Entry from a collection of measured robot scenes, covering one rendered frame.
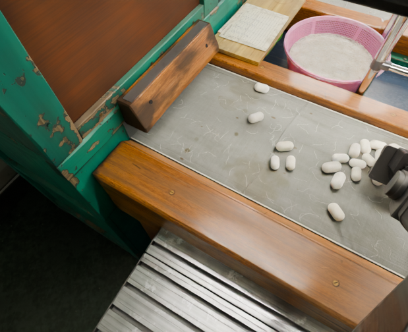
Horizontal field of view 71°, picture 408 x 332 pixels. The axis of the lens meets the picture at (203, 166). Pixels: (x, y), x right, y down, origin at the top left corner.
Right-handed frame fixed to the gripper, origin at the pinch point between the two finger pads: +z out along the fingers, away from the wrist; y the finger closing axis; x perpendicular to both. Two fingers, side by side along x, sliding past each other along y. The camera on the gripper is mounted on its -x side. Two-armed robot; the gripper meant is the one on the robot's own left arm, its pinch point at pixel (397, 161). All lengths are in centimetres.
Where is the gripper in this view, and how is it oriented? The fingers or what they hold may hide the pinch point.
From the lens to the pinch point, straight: 68.5
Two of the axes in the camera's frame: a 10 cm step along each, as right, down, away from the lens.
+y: -8.6, -4.3, 2.8
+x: -3.1, 8.7, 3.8
